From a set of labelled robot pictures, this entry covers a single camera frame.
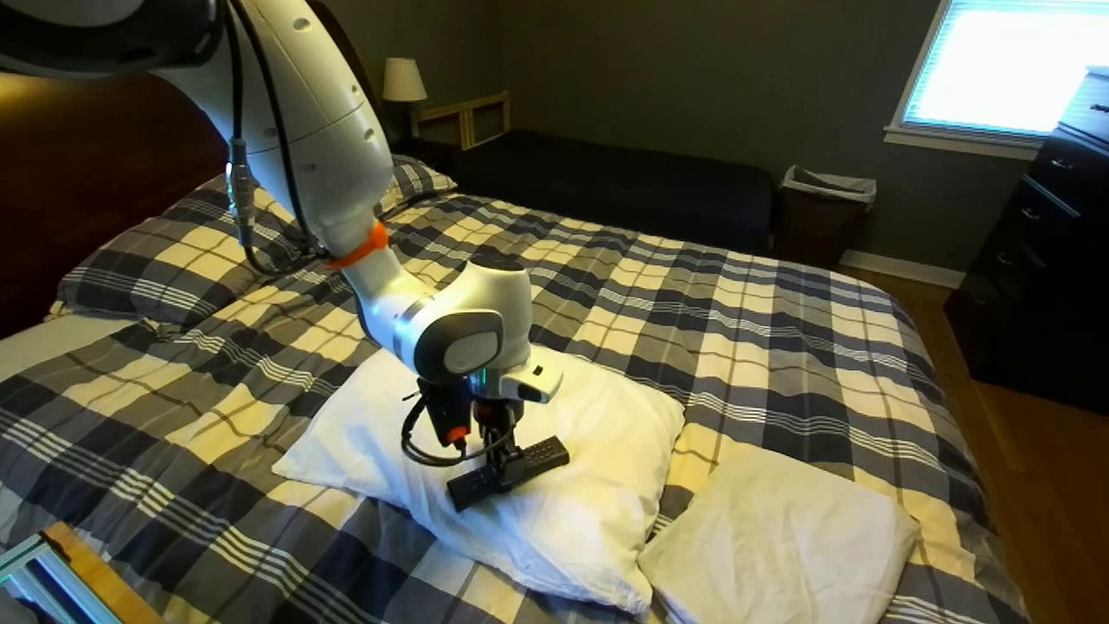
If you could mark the brown wooden headboard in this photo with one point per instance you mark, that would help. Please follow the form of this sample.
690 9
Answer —
93 186

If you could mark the small plaid pillow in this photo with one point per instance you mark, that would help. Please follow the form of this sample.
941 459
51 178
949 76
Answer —
417 180

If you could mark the black dresser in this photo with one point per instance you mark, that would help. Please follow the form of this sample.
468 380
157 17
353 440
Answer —
1034 279

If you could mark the white pillow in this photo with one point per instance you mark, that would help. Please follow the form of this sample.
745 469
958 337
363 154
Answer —
780 550
577 487

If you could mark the white bed sheet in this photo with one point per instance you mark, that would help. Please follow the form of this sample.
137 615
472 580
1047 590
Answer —
52 345

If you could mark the wooden and green robot cart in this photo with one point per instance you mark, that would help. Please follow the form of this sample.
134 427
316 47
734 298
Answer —
58 576

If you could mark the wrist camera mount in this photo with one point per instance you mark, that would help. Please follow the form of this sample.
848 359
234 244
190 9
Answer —
540 380

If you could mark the black futon couch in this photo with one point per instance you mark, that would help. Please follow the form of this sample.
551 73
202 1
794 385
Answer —
626 186

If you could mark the large plaid pillow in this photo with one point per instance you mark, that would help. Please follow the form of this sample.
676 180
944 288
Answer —
175 266

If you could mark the dark side table with tray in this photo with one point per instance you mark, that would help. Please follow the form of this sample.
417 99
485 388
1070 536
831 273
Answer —
823 212

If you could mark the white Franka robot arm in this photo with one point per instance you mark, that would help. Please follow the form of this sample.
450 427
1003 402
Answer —
312 125

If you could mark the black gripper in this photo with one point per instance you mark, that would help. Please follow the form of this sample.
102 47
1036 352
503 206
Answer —
457 402

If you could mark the bright window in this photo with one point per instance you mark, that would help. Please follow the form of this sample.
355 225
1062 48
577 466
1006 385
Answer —
1006 69

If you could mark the table lamp with white shade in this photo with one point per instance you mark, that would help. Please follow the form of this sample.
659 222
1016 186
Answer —
403 81

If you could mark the wooden open shelf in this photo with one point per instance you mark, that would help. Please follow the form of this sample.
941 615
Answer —
461 119

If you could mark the plaid bed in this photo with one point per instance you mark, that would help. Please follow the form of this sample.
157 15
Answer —
740 312

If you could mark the black remote control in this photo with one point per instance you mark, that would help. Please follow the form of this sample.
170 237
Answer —
525 466

